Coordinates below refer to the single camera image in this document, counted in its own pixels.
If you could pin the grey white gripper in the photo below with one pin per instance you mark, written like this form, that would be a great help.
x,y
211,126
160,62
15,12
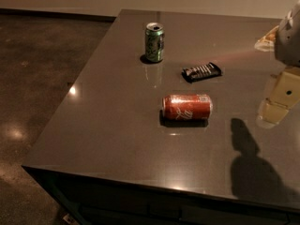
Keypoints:
x,y
289,42

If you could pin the red coke can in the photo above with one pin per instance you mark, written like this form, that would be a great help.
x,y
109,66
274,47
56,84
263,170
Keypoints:
x,y
186,107

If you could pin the green soda can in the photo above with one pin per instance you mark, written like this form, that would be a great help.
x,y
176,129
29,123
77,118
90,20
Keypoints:
x,y
154,42

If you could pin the clear plastic snack bag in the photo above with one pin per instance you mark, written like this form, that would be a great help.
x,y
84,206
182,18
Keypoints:
x,y
267,42

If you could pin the black snack bar wrapper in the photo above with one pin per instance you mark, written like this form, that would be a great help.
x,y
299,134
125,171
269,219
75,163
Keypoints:
x,y
200,73

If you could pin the dark table drawer front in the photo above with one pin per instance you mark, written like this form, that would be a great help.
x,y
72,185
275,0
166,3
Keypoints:
x,y
157,213

